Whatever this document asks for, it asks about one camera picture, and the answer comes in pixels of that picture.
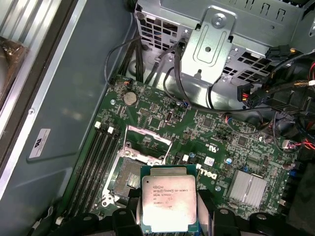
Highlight black power connector coloured wires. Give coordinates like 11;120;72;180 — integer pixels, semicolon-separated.
237;83;271;109

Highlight white case sticker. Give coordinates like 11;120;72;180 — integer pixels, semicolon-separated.
29;127;51;159

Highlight round silver coin battery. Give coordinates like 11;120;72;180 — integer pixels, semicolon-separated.
123;91;137;106

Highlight white board sticker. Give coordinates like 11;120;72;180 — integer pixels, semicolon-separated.
205;156;220;167

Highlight perforated metal drive cage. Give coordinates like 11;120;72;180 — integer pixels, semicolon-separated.
134;0;315;86

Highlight thin grey wire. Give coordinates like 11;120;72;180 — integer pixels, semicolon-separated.
104;36;141;87

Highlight CPU socket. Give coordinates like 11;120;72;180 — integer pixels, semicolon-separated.
100;153;143;208

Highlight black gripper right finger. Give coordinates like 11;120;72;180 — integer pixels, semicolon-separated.
196;190;293;236

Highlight brown square base plate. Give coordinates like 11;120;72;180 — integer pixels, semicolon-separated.
0;35;31;111

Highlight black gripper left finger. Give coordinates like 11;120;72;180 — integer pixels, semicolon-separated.
53;188;145;236

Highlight green Dell motherboard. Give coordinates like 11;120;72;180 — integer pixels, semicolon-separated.
55;75;302;236

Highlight grey metal bracket plate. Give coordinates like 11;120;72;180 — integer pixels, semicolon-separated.
181;6;238;82

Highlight silver CPU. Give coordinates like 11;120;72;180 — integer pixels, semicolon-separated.
139;165;199;233

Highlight black RAM slot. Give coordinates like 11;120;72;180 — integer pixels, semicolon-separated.
64;121;102;219
90;130;122;214
73;125;109;219
81;126;115;218

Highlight black cable bundle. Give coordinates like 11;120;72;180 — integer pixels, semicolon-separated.
118;36;158;84

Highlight long thick black cable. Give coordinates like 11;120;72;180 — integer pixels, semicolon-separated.
162;66;315;115

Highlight black PC case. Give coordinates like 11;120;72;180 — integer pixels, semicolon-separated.
0;0;315;236

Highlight silver finned chipset heatsink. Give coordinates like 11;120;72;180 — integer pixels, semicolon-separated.
226;169;268;208

